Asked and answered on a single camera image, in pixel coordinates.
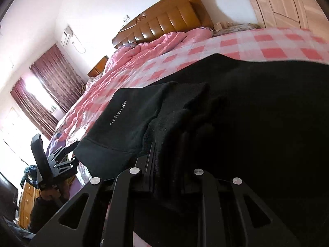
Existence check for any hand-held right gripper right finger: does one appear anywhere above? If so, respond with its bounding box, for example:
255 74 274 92
180 168 302 247

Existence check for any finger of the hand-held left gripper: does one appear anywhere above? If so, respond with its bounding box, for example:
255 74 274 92
47 140 81 179
30 133 54 183

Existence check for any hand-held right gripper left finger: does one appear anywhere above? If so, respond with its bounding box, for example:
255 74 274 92
28 142 157 247

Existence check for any black sweatshirt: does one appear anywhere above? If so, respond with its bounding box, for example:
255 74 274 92
73 54 329 247

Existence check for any person's left forearm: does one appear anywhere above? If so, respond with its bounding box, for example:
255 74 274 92
29 198 56 237

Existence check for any person's left hand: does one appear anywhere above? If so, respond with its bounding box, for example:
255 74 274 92
38 181 71 205

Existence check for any wooden drawer cabinet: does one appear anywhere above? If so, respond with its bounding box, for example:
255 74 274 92
19 181 39 228

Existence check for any dark red patterned curtain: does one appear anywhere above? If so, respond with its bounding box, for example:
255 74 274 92
30 44 86 114
10 78 59 139

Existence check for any floral pillow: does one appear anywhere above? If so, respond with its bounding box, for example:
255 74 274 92
80 78 93 96

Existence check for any pink quilt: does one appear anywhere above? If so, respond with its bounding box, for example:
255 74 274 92
49 27 214 147

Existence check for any white air conditioner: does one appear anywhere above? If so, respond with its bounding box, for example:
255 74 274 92
60 26 74 46

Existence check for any wooden padded headboard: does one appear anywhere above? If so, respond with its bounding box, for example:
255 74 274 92
112 0 214 49

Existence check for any pink checked bed sheet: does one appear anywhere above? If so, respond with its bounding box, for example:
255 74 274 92
65 27 329 147

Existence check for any floral covered bedside cabinet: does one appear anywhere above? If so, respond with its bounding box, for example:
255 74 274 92
212 23 261 37

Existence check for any light wooden wardrobe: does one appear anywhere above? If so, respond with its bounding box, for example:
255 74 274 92
242 0 329 30

